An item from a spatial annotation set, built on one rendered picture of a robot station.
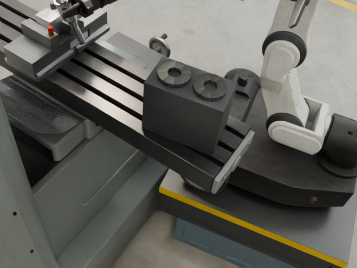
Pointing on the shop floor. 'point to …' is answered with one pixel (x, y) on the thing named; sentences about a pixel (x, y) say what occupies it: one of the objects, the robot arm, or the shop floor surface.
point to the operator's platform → (258, 227)
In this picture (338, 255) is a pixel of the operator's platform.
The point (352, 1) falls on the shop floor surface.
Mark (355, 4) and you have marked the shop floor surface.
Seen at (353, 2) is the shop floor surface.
